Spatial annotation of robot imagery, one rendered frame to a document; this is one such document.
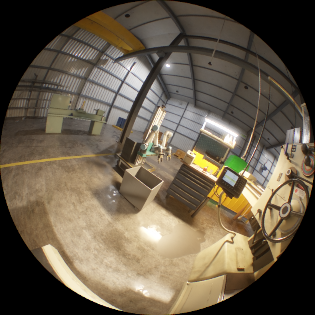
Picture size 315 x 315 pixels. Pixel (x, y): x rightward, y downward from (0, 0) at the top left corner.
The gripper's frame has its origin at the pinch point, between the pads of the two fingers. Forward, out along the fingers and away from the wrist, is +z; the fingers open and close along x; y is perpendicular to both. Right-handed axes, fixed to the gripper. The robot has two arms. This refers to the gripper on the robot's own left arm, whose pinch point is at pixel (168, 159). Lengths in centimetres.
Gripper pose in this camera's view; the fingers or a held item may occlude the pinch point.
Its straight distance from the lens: 221.7
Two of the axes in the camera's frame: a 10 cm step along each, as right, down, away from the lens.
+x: 5.2, 1.2, 8.5
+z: -1.5, 9.9, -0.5
